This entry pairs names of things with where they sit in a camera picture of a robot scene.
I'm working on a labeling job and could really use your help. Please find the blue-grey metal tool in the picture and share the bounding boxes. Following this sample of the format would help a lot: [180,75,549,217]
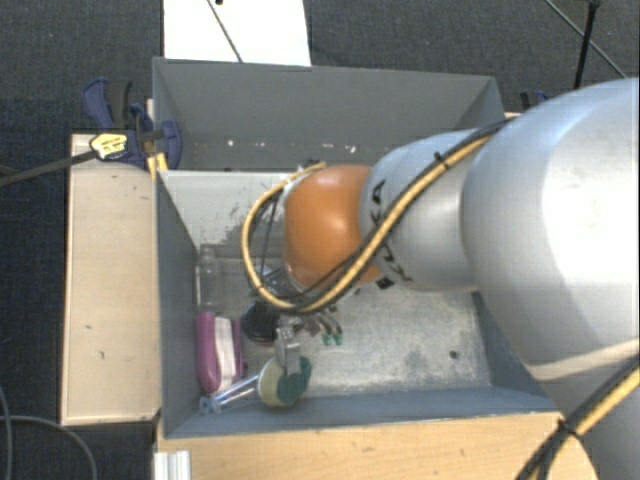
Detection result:
[199,374,262,415]

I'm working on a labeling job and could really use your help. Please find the yellow and green sponge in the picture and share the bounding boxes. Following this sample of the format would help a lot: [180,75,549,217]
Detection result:
[256,355,314,410]

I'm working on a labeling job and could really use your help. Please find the black cylinder on white bracket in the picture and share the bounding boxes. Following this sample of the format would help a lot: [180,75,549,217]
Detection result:
[241,300,280,345]

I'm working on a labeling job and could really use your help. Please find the pale wood board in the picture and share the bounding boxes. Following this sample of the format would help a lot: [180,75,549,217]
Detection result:
[59,132,164,427]

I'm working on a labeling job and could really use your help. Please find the grey metal bin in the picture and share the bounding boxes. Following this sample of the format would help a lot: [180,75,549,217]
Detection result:
[151,56,560,440]

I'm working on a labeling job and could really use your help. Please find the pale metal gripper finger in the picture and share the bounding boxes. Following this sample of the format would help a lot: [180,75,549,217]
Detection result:
[274,326,302,377]

